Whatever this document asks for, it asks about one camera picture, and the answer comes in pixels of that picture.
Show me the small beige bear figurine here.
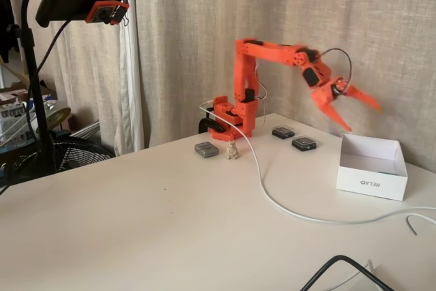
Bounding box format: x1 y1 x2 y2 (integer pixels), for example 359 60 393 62
225 140 240 162

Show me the brown cardboard box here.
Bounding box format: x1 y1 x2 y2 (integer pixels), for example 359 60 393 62
0 59 57 102

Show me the black gooseneck camera stand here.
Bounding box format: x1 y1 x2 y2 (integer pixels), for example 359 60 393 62
6 0 130 183

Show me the black plastic case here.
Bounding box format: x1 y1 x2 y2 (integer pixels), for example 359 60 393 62
291 136 318 152
271 125 296 140

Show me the grey plastic case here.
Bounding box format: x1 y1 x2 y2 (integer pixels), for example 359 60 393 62
194 141 220 159

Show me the black floor fan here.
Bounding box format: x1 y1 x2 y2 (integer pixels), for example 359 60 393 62
0 129 116 186

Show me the black camera cable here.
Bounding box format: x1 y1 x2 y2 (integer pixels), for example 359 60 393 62
0 20 71 196

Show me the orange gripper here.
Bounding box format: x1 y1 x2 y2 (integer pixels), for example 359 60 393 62
301 61 386 133

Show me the beige linen curtain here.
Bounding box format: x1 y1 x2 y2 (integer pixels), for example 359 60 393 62
134 0 436 173

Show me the orange camera mount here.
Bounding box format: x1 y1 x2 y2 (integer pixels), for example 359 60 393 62
85 1 131 27

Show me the short white cable end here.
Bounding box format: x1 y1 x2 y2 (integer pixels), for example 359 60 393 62
405 214 436 236

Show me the black table clamp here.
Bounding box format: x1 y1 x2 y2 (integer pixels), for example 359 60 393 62
198 117 225 134

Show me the thick black cable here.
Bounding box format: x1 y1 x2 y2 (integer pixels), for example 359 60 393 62
299 254 396 291

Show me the long white cable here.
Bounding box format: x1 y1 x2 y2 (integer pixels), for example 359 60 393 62
199 101 436 226

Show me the black camera holder bar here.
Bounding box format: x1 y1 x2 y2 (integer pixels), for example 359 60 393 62
35 0 129 28

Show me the thin dark robot wire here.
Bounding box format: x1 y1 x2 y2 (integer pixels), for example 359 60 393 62
318 47 355 91

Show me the gold lamp shade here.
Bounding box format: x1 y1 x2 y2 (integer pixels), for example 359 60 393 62
44 99 72 132

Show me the white sheer curtain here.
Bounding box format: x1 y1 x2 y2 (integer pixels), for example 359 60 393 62
6 0 151 156

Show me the white cardboard box bin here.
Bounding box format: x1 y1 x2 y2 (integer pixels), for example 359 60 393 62
335 133 409 202

